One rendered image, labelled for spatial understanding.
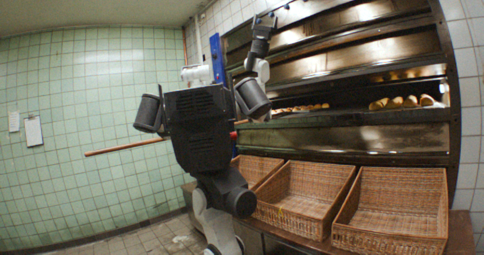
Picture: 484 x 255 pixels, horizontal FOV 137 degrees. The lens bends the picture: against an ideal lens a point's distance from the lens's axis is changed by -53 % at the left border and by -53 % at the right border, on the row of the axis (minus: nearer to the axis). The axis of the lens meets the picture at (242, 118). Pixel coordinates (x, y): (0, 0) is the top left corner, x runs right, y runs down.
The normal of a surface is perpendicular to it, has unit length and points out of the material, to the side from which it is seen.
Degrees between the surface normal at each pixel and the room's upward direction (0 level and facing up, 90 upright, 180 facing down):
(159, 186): 90
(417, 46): 70
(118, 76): 90
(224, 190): 45
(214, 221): 84
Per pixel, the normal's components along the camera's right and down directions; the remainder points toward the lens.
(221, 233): 0.64, -0.16
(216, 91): 0.09, 0.04
